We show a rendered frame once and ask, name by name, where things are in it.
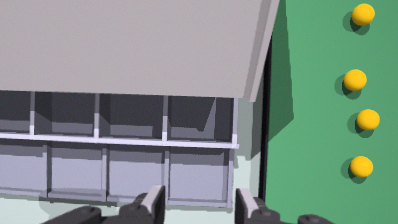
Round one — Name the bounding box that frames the yellow ball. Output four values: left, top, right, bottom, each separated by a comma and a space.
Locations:
357, 109, 380, 130
352, 4, 374, 26
350, 156, 373, 177
344, 70, 366, 91

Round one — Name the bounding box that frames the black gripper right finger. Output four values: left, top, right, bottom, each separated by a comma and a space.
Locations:
234, 188, 335, 224

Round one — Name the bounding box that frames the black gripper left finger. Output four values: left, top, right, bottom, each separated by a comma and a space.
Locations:
41, 185, 166, 224

